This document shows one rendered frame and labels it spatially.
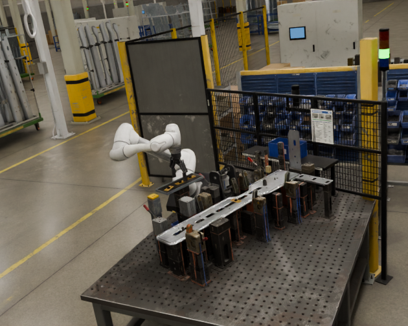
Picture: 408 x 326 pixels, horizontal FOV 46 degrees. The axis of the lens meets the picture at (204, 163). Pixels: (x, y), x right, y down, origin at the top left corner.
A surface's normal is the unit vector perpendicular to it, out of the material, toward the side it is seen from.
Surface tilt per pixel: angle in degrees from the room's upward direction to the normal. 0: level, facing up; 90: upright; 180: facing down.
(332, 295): 0
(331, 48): 90
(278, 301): 0
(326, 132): 90
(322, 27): 90
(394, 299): 0
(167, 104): 92
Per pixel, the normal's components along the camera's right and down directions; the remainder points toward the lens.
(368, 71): -0.69, 0.36
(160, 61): -0.47, 0.34
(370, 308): -0.12, -0.94
